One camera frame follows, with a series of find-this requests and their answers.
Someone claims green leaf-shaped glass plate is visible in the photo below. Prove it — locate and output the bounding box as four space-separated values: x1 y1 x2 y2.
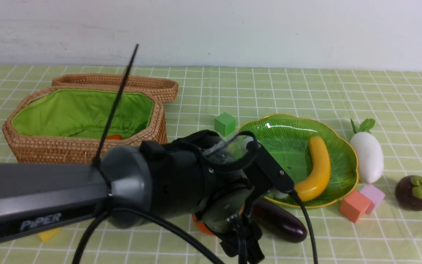
240 114 359 209

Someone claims yellow toy banana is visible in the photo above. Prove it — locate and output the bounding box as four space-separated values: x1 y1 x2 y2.
295 136 331 202

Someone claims dark purple toy eggplant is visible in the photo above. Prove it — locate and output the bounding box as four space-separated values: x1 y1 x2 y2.
252 198 308 243

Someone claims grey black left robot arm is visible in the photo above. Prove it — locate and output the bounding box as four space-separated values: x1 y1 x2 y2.
0 130 271 264

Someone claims yellow foam block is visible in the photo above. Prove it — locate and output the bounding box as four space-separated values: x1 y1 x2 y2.
37 228 62 243

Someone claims white toy radish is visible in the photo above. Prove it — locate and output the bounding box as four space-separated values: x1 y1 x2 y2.
349 118 385 184

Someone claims black left zip tie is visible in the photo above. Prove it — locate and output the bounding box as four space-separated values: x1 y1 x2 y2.
92 43 139 167

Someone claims woven wicker basket green lining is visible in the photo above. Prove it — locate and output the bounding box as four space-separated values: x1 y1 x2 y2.
2 86 167 164

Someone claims green foam cube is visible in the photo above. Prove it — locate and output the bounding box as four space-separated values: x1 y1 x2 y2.
214 112 237 136

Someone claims orange foam cube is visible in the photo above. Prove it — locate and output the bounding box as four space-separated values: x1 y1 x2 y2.
339 190 371 223

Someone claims orange toy carrot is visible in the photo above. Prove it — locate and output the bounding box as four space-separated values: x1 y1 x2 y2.
105 134 123 140

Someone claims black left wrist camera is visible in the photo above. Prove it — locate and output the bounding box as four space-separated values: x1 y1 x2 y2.
243 137 295 196

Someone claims orange toy persimmon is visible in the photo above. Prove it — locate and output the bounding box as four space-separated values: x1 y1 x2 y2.
192 214 215 236

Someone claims pink foam cube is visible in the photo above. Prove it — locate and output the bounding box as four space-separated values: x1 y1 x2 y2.
359 184 385 215

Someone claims green checkered tablecloth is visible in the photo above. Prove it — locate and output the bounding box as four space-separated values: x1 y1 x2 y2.
0 65 422 264

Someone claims purple toy mangosteen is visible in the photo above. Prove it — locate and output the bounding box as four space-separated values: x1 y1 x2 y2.
394 175 422 212

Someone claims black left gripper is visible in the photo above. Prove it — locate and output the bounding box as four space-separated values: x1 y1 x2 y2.
196 179 265 264

